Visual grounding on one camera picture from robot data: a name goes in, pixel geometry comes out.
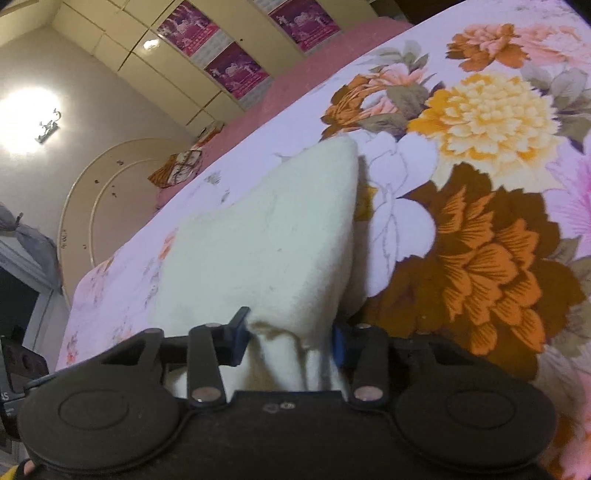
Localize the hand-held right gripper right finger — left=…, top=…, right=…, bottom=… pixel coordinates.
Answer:
left=331, top=322, right=462, bottom=409

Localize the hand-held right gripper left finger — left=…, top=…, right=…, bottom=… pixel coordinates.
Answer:
left=99, top=306, right=253, bottom=409

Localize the white small garment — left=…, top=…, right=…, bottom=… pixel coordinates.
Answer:
left=154, top=136, right=371, bottom=403

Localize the grey curtain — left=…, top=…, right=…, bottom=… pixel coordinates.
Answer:
left=0, top=202, right=62, bottom=292

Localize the orange patterned pillow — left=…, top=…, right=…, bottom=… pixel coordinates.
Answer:
left=148, top=121, right=227, bottom=188

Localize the cream arched headboard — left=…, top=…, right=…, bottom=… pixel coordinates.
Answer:
left=58, top=137, right=206, bottom=306

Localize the floral printed blanket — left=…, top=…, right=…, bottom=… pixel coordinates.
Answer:
left=55, top=0, right=591, bottom=480

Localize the pink bed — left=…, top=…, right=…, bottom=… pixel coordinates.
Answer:
left=154, top=17, right=413, bottom=210

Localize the magenta wardrobe poster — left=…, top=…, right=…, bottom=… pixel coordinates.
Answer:
left=204, top=41, right=271, bottom=101
left=156, top=0, right=221, bottom=57
left=268, top=0, right=341, bottom=52

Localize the cream wardrobe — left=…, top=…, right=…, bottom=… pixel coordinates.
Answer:
left=0, top=0, right=382, bottom=127

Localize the white window frame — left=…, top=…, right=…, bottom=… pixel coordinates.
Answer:
left=0, top=237, right=71, bottom=365

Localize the wall lamp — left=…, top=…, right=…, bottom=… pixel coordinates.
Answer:
left=33, top=107, right=64, bottom=145

